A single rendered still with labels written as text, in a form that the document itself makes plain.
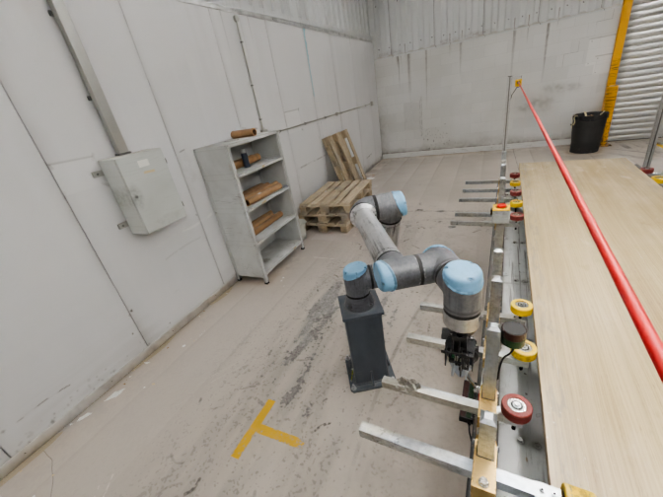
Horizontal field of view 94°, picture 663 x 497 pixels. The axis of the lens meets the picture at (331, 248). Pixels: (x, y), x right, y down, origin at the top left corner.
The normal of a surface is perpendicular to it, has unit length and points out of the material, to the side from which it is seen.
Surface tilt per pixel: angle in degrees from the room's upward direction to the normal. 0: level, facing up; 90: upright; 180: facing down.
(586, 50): 90
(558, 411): 0
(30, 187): 90
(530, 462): 0
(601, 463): 0
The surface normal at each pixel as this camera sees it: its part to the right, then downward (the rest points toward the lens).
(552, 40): -0.40, 0.46
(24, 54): 0.90, 0.05
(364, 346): 0.10, 0.43
